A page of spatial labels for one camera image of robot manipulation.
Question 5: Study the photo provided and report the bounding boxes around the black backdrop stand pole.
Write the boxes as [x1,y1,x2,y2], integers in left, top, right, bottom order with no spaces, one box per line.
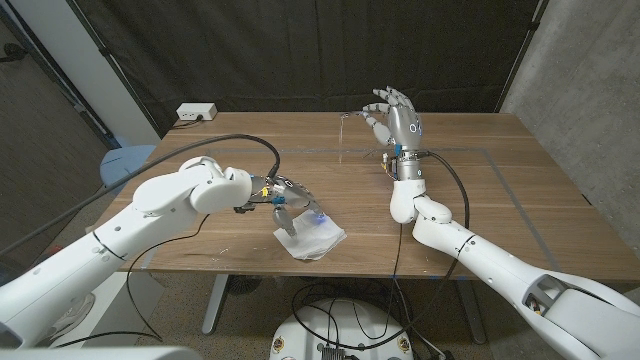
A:
[494,0,550,114]
[66,0,165,140]

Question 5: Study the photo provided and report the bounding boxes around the white power strip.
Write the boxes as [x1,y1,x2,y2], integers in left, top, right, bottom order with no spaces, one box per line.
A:
[176,102,219,122]

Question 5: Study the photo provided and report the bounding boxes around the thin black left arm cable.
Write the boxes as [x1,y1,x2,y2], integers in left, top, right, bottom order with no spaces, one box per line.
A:
[49,213,211,349]

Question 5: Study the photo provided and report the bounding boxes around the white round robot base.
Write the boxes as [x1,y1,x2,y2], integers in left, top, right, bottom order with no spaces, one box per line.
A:
[269,298,415,360]

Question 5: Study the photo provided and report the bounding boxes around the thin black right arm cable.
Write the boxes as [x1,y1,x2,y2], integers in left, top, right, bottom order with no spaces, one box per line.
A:
[384,222,405,321]

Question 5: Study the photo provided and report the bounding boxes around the clear plastic glasses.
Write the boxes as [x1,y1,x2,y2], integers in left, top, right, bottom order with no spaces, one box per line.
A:
[338,110,386,166]

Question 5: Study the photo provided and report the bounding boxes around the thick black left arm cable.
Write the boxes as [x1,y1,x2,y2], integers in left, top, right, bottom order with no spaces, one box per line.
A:
[0,132,282,256]

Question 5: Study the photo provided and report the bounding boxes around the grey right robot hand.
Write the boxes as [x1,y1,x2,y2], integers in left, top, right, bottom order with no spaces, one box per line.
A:
[360,86,425,155]

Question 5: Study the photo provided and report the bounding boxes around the black wall rail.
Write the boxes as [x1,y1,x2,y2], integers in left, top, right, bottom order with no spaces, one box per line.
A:
[0,4,123,150]

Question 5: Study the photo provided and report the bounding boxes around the black round floor fan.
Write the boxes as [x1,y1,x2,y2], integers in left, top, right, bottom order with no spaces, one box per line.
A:
[225,274,263,297]

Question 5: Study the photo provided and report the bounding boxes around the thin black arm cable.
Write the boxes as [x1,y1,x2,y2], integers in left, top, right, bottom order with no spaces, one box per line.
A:
[49,213,211,349]
[384,222,405,321]

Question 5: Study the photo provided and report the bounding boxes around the light blue chair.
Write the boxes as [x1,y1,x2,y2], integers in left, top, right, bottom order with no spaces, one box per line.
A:
[99,143,158,196]

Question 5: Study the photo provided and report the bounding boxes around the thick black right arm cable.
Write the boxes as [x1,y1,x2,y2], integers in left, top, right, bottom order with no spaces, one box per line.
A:
[292,150,471,351]

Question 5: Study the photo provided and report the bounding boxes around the white tissue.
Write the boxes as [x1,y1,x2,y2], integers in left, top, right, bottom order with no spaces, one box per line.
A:
[272,207,348,262]

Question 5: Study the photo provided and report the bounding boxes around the black power strip cable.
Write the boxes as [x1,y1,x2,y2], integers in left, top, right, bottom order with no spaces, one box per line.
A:
[171,115,205,131]

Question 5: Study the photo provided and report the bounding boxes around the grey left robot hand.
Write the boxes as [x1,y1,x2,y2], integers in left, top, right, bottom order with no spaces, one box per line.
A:
[247,174,329,240]

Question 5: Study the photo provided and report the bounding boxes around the grey sneaker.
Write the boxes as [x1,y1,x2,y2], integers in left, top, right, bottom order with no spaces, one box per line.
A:
[49,293,97,342]

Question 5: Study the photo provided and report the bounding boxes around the black backdrop curtain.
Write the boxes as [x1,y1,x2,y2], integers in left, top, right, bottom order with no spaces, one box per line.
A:
[67,0,546,137]

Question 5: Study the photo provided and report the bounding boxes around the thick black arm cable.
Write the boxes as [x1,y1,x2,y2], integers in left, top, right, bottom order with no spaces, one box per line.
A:
[0,132,282,256]
[292,150,471,351]

